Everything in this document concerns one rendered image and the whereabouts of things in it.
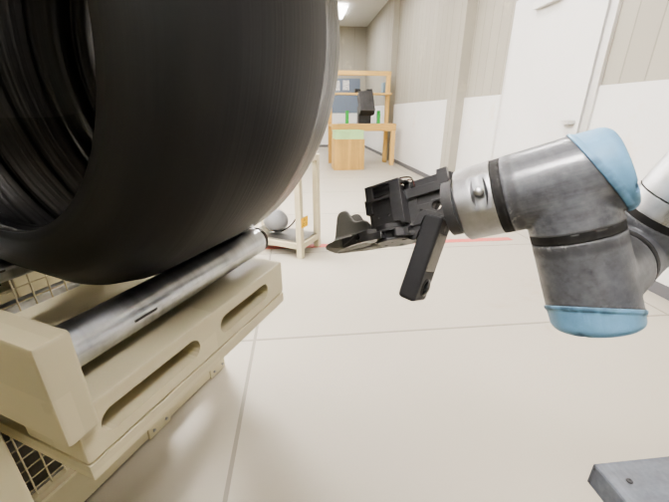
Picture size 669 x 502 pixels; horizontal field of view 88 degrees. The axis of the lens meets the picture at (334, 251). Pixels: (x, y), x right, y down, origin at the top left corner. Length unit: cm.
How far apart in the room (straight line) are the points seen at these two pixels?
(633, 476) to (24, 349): 77
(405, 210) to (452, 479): 107
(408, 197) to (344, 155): 689
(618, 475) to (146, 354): 68
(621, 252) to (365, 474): 109
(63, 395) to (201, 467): 111
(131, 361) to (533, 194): 45
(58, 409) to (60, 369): 3
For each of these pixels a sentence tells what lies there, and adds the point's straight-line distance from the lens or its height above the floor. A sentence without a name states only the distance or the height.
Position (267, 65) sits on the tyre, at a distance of 34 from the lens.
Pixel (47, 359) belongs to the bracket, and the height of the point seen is 94.
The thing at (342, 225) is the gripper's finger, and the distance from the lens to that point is 52.
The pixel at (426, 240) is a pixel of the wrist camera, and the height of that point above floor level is 95.
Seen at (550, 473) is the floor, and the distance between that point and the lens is 153.
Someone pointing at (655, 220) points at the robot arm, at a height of 99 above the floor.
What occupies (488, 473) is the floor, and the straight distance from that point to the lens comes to 145.
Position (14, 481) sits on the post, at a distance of 53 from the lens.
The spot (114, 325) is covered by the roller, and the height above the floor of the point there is 91.
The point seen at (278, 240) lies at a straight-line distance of 290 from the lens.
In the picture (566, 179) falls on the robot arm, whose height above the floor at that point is 104.
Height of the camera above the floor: 110
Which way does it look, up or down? 22 degrees down
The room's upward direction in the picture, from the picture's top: straight up
